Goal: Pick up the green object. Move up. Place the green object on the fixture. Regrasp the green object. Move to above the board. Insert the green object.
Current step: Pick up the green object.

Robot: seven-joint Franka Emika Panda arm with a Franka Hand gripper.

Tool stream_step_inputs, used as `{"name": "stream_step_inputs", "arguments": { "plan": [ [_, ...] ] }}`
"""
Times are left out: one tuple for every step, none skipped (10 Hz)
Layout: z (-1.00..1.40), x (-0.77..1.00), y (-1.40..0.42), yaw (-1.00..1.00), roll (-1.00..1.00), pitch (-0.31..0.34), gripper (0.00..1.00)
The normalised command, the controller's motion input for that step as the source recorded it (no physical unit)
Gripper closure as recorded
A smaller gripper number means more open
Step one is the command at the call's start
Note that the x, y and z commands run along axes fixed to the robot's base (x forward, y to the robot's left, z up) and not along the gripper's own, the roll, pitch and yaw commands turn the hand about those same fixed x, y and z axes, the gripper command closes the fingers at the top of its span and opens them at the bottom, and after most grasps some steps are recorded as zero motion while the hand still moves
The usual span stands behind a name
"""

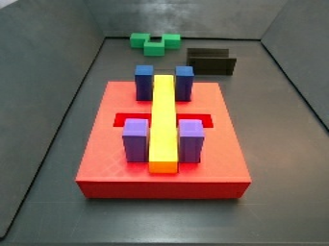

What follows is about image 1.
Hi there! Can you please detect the green U-shaped block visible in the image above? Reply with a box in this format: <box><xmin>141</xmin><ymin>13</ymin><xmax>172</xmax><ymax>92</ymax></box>
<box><xmin>130</xmin><ymin>33</ymin><xmax>181</xmax><ymax>57</ymax></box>

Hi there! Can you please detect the red base board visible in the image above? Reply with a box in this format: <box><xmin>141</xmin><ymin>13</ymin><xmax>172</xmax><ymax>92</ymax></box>
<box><xmin>77</xmin><ymin>82</ymin><xmax>252</xmax><ymax>199</ymax></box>

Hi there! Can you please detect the yellow long bar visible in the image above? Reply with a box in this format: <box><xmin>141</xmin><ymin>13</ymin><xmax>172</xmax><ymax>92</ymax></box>
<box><xmin>149</xmin><ymin>75</ymin><xmax>180</xmax><ymax>174</ymax></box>

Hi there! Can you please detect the purple right post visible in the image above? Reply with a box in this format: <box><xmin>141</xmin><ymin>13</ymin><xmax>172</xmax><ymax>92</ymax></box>
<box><xmin>180</xmin><ymin>119</ymin><xmax>205</xmax><ymax>163</ymax></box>

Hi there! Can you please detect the purple post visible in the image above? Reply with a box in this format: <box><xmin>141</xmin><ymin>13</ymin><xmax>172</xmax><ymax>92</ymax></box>
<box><xmin>180</xmin><ymin>119</ymin><xmax>205</xmax><ymax>163</ymax></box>
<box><xmin>122</xmin><ymin>118</ymin><xmax>149</xmax><ymax>162</ymax></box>

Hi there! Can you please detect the purple left post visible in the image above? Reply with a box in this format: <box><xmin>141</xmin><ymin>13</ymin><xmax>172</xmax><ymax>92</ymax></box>
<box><xmin>122</xmin><ymin>118</ymin><xmax>149</xmax><ymax>162</ymax></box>

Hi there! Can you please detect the dark blue right post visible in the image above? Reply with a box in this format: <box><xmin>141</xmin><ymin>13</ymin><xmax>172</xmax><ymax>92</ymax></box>
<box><xmin>176</xmin><ymin>66</ymin><xmax>194</xmax><ymax>101</ymax></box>

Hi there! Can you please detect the dark blue post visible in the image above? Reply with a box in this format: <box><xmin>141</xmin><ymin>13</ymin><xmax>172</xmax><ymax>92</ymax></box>
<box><xmin>135</xmin><ymin>65</ymin><xmax>153</xmax><ymax>101</ymax></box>
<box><xmin>176</xmin><ymin>66</ymin><xmax>194</xmax><ymax>101</ymax></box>

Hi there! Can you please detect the dark blue left post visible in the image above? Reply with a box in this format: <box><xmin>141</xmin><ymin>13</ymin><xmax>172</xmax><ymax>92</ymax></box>
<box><xmin>135</xmin><ymin>65</ymin><xmax>153</xmax><ymax>101</ymax></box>

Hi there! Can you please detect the black fixture bracket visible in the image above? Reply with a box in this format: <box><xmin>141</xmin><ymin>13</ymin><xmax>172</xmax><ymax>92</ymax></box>
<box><xmin>186</xmin><ymin>48</ymin><xmax>237</xmax><ymax>76</ymax></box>

